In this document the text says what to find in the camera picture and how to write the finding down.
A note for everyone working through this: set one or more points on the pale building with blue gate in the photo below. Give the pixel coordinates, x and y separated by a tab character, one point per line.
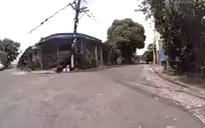
159	51

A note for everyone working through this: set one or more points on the large round tree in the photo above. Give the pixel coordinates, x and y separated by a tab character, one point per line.
126	38

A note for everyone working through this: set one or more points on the corner building with blue roof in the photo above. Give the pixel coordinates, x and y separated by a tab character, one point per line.
63	50

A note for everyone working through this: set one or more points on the trees behind car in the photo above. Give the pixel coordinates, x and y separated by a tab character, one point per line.
3	50

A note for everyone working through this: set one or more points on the grey asphalt road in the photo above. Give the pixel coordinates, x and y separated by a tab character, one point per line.
80	96

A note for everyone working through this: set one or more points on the row of dense trees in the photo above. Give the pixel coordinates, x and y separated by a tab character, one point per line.
186	33

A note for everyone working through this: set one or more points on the utility pole with crossarms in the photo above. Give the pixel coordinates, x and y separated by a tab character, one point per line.
76	33

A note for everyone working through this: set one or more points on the rough cobbled verge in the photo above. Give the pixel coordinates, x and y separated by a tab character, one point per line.
183	93

